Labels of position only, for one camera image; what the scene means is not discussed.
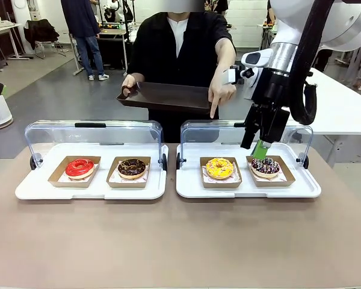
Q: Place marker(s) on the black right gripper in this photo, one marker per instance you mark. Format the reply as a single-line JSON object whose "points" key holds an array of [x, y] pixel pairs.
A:
{"points": [[276, 87]]}

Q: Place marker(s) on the white printed paper liner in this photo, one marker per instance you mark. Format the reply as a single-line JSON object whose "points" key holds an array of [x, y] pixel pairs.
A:
{"points": [[281, 178], [236, 177], [120, 180], [78, 180]]}

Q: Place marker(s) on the yellow glazed sprinkle donut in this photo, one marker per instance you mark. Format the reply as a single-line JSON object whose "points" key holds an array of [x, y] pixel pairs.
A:
{"points": [[212, 170]]}

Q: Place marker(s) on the brown cardboard donut box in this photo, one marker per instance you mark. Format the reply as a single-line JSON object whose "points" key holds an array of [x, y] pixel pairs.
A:
{"points": [[288, 180], [112, 182], [222, 184], [55, 180]]}

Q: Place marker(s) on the dark brown serving tray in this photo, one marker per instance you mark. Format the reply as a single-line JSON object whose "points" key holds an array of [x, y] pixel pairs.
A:
{"points": [[168, 94]]}

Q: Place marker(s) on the person's left forearm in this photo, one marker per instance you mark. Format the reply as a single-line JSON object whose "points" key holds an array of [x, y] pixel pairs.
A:
{"points": [[222, 57]]}

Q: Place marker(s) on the person's right forearm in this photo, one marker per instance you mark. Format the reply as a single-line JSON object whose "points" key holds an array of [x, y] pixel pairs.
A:
{"points": [[133, 74]]}

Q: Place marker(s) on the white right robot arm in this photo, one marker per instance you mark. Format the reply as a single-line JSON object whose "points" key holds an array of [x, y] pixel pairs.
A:
{"points": [[343, 21]]}

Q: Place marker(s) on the chocolate donut with coloured sprinkles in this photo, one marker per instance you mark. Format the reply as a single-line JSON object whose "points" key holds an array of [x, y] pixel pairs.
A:
{"points": [[266, 168]]}

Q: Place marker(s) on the red glazed donut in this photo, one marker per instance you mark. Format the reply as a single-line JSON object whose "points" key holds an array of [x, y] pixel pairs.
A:
{"points": [[75, 170]]}

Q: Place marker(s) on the person in black shirt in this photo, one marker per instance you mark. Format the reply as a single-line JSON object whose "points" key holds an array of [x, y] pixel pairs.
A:
{"points": [[156, 51]]}

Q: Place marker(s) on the chocolate donut with nut crumbs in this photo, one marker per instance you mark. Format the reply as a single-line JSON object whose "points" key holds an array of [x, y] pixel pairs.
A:
{"points": [[131, 170]]}

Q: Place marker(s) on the person's left hand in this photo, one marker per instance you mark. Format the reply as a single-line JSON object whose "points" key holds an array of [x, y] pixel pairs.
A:
{"points": [[221, 91]]}

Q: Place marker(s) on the person's right hand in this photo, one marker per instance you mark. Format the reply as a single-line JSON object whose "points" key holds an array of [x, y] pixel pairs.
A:
{"points": [[128, 84]]}

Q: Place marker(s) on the clear plastic display lid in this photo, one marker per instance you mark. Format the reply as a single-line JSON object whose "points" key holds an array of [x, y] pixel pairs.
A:
{"points": [[123, 132], [210, 132]]}

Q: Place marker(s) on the white desk with grey legs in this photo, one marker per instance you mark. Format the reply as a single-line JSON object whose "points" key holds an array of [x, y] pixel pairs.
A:
{"points": [[3, 30]]}

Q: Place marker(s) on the black jacket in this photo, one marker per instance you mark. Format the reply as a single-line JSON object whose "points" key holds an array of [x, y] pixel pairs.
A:
{"points": [[40, 33]]}

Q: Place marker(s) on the large white table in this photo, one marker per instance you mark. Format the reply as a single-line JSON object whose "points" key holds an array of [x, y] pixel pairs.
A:
{"points": [[340, 105]]}

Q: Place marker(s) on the white display tray base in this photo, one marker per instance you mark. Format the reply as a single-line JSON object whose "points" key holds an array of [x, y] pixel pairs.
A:
{"points": [[42, 186], [192, 186]]}

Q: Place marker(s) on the bystander in blue jeans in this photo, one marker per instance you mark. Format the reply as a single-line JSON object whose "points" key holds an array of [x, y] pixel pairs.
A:
{"points": [[84, 24]]}

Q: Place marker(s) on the grey workbench with metal legs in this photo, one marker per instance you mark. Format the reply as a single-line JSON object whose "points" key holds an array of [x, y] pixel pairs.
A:
{"points": [[114, 31]]}

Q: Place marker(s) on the white and black background robot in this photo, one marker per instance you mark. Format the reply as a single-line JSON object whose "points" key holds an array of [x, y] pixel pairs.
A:
{"points": [[111, 10]]}

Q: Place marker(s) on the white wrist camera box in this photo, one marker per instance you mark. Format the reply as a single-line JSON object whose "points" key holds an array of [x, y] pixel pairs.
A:
{"points": [[230, 75]]}

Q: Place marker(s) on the metal frame chair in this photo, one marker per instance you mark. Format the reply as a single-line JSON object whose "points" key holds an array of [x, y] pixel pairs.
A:
{"points": [[51, 51]]}

